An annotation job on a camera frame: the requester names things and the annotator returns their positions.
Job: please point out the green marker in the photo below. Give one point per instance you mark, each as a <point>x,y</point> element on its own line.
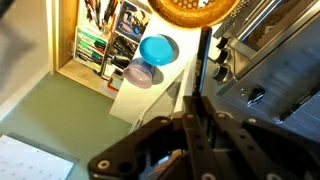
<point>91,37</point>
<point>89,55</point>

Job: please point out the blue bowl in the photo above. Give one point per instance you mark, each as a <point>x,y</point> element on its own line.
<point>155,50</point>

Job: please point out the white gridded sheet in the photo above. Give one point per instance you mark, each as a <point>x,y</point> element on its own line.
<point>30,160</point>

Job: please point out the small orange framed box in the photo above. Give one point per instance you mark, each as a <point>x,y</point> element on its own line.
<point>115,83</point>

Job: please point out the purple bowl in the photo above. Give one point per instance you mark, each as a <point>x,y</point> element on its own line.
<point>138,74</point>

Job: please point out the blue scissors in package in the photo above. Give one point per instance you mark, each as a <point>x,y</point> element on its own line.
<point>133,21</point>

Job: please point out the small black metal object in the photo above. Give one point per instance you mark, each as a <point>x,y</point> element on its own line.
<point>255,96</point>

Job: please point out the silver toaster oven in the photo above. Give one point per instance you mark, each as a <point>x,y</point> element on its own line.
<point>283,66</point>

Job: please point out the black grey stapler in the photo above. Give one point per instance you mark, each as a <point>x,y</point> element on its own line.
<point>120,61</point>

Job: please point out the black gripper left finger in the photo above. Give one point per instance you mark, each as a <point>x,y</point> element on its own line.
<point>160,146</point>

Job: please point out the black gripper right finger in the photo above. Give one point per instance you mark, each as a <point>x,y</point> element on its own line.
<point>266,150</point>

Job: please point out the round woven basket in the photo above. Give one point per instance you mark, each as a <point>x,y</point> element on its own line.
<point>186,20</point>

